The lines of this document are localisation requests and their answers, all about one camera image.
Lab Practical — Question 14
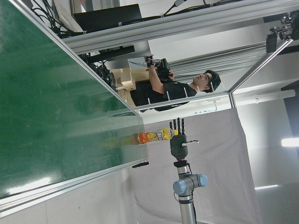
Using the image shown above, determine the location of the orange drink bottle yellow cap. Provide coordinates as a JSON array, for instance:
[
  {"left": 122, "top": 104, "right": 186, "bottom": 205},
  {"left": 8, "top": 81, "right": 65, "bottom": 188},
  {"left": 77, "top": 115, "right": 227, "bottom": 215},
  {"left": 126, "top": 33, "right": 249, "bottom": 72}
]
[{"left": 131, "top": 127, "right": 179, "bottom": 146}]

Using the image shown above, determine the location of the black cable bundle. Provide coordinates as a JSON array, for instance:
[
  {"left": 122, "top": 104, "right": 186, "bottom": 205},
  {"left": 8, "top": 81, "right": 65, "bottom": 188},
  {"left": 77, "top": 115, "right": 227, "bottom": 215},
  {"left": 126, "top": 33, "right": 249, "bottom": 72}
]
[{"left": 29, "top": 0, "right": 71, "bottom": 38}]

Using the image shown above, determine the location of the green conveyor belt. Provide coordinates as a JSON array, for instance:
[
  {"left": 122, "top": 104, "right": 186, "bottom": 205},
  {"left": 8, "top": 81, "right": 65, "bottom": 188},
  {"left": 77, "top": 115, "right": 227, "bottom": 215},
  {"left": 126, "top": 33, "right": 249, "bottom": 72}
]
[{"left": 0, "top": 0, "right": 150, "bottom": 218}]

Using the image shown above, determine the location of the black flat panel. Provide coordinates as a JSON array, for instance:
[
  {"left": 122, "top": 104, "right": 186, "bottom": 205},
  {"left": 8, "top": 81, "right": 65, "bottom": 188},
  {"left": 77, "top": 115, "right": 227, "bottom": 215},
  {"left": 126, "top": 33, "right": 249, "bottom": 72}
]
[{"left": 73, "top": 4, "right": 143, "bottom": 33}]

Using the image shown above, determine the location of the person in black shirt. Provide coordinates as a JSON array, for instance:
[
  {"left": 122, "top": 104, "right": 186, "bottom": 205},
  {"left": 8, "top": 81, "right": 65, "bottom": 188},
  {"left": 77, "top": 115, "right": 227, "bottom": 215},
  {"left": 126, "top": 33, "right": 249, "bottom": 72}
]
[{"left": 129, "top": 69, "right": 222, "bottom": 112}]

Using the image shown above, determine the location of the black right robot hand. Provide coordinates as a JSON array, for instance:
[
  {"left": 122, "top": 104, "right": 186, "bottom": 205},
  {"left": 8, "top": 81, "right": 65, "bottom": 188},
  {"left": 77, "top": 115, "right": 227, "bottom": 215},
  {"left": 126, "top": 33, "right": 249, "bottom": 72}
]
[{"left": 169, "top": 117, "right": 200, "bottom": 161}]

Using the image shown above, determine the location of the light wooden box stack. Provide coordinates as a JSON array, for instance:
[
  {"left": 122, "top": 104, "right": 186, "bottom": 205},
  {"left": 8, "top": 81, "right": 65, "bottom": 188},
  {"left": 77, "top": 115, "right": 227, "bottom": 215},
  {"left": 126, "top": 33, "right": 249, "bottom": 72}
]
[{"left": 109, "top": 67, "right": 150, "bottom": 106}]

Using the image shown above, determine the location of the aluminium cell frame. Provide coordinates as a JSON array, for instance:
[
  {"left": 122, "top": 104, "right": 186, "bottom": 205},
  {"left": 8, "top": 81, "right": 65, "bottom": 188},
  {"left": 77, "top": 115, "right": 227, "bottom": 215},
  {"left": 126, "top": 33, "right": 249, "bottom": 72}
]
[{"left": 9, "top": 0, "right": 299, "bottom": 115}]

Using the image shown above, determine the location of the white cloth backdrop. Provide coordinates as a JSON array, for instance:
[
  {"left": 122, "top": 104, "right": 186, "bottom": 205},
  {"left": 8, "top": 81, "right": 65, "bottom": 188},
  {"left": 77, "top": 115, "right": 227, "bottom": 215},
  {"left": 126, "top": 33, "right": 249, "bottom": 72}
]
[{"left": 129, "top": 109, "right": 260, "bottom": 224}]

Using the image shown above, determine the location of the black handheld controller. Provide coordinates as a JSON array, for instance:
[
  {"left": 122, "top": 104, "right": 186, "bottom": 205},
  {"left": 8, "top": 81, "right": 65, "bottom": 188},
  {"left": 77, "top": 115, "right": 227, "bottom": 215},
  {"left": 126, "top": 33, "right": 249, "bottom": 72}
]
[{"left": 144, "top": 57, "right": 175, "bottom": 81}]

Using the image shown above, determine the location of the black frame-mounted camera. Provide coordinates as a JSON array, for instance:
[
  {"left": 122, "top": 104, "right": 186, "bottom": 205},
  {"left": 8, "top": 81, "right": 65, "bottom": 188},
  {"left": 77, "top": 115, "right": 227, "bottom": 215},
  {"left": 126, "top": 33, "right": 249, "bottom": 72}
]
[{"left": 266, "top": 11, "right": 299, "bottom": 54}]

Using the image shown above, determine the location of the grey pleated curtain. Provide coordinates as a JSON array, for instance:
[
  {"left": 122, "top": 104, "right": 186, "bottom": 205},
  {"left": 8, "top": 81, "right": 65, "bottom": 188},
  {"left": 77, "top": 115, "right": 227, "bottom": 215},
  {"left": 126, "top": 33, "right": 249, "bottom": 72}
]
[{"left": 168, "top": 45, "right": 281, "bottom": 80}]

